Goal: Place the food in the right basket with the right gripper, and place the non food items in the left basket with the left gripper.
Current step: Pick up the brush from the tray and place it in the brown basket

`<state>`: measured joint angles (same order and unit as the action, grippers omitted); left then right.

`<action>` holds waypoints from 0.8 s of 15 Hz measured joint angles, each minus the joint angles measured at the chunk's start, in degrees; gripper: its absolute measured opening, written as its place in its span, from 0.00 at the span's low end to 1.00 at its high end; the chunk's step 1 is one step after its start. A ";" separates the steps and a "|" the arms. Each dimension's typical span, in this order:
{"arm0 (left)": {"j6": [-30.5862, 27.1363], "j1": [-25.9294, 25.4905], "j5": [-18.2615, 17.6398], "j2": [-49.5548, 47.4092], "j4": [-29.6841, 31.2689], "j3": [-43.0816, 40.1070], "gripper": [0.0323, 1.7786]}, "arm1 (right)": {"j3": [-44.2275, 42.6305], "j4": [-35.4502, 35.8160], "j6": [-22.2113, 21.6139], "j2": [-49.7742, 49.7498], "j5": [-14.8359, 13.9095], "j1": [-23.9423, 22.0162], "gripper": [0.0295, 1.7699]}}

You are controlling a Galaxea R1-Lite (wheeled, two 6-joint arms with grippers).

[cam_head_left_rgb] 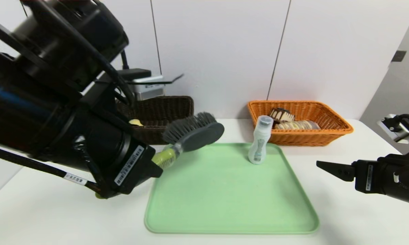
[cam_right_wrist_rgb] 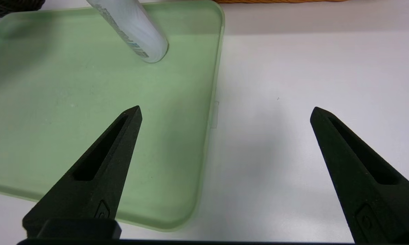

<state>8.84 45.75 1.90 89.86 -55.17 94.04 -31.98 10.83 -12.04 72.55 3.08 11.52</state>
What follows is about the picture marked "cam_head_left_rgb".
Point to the chocolate blueberry cake slice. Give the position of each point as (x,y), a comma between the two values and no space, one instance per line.
(282,115)

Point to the dark brown wicker basket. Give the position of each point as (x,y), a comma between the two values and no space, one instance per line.
(163,109)

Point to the dark wall plate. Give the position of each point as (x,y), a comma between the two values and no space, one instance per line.
(398,56)

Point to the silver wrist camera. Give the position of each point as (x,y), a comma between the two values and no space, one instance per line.
(393,131)
(150,88)

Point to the green plastic tray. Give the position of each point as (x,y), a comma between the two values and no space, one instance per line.
(224,197)

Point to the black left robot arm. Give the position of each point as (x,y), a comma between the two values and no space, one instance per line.
(27,112)

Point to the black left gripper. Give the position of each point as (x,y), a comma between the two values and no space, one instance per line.
(133,166)

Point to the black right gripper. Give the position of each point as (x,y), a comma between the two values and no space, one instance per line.
(367,176)

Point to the white plastic bottle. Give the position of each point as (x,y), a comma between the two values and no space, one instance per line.
(258,143)

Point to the striped twisted bread loaf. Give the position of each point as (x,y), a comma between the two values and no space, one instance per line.
(298,125)

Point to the orange wicker basket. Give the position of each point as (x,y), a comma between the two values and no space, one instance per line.
(303,137)

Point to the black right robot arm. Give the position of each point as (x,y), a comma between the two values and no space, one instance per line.
(405,180)

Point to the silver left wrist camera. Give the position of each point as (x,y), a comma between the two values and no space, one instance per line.
(150,88)

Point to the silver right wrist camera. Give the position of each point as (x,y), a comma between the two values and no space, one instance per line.
(393,131)

